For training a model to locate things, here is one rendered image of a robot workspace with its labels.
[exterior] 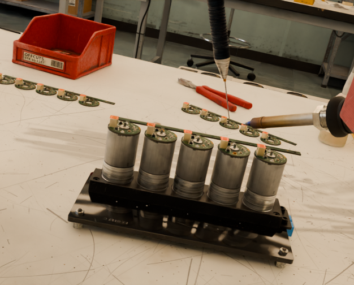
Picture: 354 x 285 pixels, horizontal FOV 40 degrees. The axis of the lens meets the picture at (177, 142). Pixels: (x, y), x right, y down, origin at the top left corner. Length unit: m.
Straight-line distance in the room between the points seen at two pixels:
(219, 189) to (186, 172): 0.03
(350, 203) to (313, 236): 0.09
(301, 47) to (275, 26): 0.32
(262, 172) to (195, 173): 0.05
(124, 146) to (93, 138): 0.14
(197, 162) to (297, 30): 4.43
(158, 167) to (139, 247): 0.06
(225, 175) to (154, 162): 0.05
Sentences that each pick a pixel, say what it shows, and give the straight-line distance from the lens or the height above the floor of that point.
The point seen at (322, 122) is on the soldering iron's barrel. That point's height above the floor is 0.86.
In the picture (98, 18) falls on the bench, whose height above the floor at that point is 0.34.
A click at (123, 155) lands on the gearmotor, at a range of 0.37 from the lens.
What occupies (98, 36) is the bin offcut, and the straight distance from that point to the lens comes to 0.71.
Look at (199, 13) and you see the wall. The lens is 4.82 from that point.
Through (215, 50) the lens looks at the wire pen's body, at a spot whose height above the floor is 0.89.
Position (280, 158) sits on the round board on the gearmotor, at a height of 0.81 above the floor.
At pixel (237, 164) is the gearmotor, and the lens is 0.36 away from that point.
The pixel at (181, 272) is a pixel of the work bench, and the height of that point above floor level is 0.75.
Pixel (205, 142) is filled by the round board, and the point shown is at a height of 0.81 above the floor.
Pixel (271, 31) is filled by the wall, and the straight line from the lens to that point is 4.77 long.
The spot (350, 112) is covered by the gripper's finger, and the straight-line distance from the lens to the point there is 0.29.
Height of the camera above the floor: 0.95
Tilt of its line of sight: 23 degrees down
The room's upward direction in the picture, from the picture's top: 11 degrees clockwise
